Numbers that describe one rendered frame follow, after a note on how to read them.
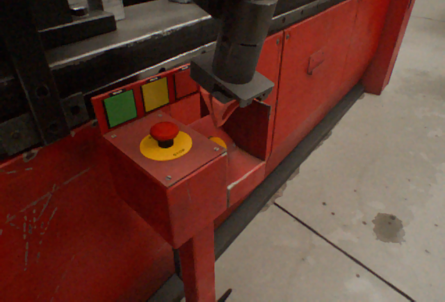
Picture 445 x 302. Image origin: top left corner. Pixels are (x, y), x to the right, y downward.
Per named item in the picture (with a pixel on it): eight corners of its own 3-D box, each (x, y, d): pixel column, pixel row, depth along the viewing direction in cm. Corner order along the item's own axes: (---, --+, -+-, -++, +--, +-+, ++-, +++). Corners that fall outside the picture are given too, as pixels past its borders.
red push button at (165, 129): (163, 160, 42) (160, 138, 40) (146, 147, 44) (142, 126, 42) (186, 147, 44) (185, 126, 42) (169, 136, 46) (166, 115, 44)
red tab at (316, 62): (311, 75, 120) (314, 57, 116) (306, 74, 121) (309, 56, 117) (326, 63, 130) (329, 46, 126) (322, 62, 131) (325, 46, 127)
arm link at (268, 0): (254, -4, 31) (291, -9, 34) (212, -31, 34) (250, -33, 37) (237, 57, 36) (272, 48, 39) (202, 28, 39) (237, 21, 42)
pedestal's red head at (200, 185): (175, 251, 43) (160, 146, 33) (115, 193, 52) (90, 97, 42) (264, 181, 55) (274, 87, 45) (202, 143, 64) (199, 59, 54)
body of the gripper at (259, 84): (220, 58, 47) (231, 10, 42) (271, 95, 43) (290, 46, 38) (187, 69, 43) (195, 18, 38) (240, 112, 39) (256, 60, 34)
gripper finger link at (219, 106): (213, 100, 53) (224, 51, 46) (243, 125, 50) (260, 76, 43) (181, 115, 48) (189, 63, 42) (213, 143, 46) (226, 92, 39)
